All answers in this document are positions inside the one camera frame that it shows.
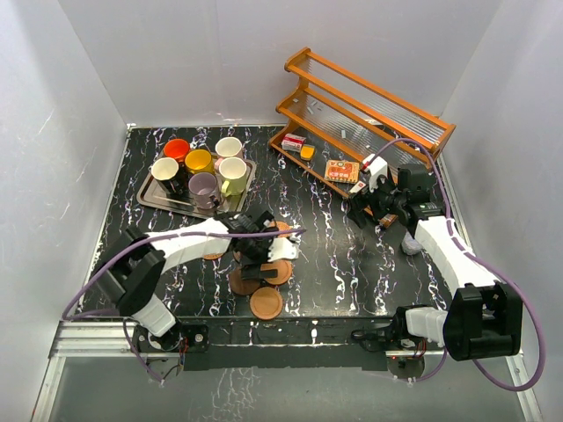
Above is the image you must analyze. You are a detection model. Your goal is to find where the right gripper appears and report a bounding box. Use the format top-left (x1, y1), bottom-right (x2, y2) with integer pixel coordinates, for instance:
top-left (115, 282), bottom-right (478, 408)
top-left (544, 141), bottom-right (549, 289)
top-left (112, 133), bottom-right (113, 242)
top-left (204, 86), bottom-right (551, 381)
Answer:
top-left (347, 171), bottom-right (406, 229)

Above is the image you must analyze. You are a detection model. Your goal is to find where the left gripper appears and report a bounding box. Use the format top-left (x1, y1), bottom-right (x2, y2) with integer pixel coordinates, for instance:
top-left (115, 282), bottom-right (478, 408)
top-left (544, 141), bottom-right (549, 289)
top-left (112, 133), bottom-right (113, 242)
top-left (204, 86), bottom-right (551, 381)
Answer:
top-left (240, 229), bottom-right (280, 279)

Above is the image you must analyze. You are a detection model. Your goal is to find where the light wood coaster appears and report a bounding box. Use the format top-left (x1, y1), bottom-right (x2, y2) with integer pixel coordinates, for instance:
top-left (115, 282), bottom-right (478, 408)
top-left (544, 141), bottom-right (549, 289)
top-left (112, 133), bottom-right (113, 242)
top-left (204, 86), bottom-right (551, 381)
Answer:
top-left (250, 287), bottom-right (283, 320)
top-left (264, 259), bottom-right (292, 286)

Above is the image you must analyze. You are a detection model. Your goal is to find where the woven rattan coaster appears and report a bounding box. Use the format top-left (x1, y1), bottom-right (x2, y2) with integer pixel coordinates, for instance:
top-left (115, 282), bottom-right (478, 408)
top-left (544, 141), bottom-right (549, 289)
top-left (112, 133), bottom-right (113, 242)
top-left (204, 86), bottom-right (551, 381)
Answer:
top-left (203, 252), bottom-right (225, 260)
top-left (268, 222), bottom-right (294, 238)

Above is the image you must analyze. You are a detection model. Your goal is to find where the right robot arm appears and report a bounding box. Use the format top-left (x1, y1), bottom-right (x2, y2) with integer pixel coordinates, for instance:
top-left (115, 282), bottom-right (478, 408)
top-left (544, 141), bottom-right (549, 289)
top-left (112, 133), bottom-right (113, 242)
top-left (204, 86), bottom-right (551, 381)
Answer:
top-left (347, 157), bottom-right (523, 360)

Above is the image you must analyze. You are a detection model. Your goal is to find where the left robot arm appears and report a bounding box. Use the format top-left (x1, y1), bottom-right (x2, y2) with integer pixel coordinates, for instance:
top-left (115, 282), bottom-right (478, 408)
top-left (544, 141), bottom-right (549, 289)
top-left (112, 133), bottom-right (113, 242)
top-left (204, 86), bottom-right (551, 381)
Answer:
top-left (91, 211), bottom-right (297, 352)

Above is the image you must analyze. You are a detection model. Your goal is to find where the purple cup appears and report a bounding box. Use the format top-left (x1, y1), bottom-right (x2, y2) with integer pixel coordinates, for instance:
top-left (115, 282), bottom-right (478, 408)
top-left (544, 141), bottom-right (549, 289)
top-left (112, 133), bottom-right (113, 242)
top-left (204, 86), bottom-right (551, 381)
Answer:
top-left (188, 172), bottom-right (221, 210)

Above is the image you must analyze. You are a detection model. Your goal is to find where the pale green cup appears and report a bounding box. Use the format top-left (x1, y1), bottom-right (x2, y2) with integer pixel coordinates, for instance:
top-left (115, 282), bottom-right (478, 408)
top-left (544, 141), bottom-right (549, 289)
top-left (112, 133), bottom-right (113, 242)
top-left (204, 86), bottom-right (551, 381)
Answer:
top-left (219, 157), bottom-right (247, 197)

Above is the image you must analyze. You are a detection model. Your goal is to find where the yellow cup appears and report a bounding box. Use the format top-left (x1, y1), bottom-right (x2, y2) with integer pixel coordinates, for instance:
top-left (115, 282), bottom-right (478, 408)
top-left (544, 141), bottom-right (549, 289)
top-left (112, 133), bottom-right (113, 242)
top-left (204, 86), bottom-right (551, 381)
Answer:
top-left (184, 149), bottom-right (215, 175)

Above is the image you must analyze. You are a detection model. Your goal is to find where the pink cup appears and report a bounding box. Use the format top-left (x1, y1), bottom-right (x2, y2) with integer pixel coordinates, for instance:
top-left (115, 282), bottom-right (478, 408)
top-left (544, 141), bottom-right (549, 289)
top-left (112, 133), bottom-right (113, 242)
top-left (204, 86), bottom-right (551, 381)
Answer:
top-left (214, 136), bottom-right (244, 171)

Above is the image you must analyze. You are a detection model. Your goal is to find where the black cup white inside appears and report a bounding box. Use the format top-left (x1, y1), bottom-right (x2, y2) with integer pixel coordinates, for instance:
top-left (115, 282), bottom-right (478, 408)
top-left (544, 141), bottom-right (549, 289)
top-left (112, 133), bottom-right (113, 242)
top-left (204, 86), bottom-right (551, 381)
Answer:
top-left (150, 157), bottom-right (187, 196)

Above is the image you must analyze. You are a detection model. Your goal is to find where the orange-red cup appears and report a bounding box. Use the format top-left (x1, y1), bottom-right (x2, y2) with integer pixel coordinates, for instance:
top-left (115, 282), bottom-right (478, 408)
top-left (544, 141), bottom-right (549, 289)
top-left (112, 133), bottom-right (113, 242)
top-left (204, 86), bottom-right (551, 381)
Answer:
top-left (163, 138), bottom-right (191, 163)

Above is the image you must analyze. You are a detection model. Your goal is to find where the white stapler box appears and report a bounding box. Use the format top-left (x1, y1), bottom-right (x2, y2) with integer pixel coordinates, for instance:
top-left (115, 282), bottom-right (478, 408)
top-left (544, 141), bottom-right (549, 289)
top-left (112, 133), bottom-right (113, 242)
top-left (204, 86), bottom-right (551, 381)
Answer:
top-left (348, 181), bottom-right (369, 197)

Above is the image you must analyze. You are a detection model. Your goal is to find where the orange spiral notebook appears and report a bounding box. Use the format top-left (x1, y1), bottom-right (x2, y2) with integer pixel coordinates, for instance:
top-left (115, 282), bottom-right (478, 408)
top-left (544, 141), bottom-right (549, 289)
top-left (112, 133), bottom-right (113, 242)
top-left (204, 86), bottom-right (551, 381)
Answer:
top-left (325, 160), bottom-right (360, 184)

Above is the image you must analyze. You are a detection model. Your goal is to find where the small orange box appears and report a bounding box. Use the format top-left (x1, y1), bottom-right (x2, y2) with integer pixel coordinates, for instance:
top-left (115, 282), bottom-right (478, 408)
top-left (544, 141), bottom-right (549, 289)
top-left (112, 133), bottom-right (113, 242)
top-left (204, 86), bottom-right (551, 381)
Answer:
top-left (300, 144), bottom-right (316, 162)

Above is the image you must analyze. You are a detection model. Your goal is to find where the wooden shelf rack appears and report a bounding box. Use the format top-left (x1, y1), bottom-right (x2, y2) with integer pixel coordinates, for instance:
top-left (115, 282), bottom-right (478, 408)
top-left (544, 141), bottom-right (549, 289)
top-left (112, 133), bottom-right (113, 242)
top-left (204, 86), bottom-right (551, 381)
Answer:
top-left (267, 47), bottom-right (457, 228)

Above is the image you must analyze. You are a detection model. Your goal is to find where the red white small box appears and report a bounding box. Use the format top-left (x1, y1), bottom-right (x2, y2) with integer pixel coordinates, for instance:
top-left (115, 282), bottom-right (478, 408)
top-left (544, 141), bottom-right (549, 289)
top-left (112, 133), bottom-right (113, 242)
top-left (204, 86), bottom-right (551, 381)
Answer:
top-left (281, 134), bottom-right (306, 153)

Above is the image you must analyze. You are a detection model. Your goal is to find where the metal tray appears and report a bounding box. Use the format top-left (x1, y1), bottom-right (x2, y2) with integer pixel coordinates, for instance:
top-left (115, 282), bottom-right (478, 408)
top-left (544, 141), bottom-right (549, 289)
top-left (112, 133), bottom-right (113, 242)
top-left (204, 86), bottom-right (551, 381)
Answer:
top-left (137, 159), bottom-right (257, 219)

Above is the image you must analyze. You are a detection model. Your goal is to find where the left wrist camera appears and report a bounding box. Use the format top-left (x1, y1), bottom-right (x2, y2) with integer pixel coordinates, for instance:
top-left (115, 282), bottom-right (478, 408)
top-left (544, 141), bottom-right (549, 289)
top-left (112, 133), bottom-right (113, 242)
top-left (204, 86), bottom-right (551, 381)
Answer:
top-left (267, 236), bottom-right (300, 263)

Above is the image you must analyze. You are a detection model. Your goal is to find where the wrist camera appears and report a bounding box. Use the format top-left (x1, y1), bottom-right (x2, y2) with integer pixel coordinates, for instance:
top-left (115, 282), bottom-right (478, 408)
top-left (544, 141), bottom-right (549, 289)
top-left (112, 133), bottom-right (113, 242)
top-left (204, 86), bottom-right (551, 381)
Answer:
top-left (361, 153), bottom-right (388, 192)
top-left (267, 236), bottom-right (300, 263)

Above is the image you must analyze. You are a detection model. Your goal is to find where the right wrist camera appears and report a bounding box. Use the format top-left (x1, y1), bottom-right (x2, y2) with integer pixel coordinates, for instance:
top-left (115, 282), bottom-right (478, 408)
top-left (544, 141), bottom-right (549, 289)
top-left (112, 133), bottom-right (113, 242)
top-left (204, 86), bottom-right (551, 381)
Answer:
top-left (361, 153), bottom-right (388, 192)

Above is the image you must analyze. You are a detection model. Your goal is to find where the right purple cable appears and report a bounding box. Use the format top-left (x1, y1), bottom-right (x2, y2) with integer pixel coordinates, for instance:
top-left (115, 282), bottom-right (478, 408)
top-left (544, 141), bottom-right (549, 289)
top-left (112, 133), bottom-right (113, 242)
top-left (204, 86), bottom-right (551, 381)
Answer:
top-left (362, 137), bottom-right (547, 392)

